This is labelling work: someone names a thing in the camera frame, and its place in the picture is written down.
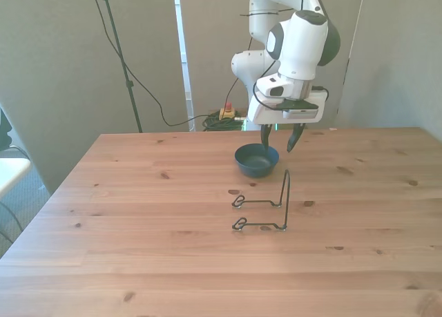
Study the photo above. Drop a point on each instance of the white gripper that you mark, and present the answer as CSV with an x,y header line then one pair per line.
x,y
262,113

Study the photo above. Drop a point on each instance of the dark blue bowl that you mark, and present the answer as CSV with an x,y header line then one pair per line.
x,y
257,161

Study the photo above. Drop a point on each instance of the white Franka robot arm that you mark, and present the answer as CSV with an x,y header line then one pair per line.
x,y
300,47

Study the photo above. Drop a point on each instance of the yellow emergency stop button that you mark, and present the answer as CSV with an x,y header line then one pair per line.
x,y
228,111

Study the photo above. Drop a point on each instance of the white vertical partition strip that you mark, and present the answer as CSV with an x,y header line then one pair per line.
x,y
183,54

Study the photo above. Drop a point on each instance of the black tripod stand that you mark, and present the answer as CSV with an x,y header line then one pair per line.
x,y
119,54

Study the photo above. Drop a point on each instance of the white side table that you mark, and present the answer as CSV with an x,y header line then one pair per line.
x,y
12,172

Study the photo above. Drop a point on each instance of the dark object beside side table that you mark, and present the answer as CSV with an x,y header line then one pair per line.
x,y
4,130

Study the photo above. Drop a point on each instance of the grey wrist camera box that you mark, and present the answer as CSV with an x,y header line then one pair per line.
x,y
299,112

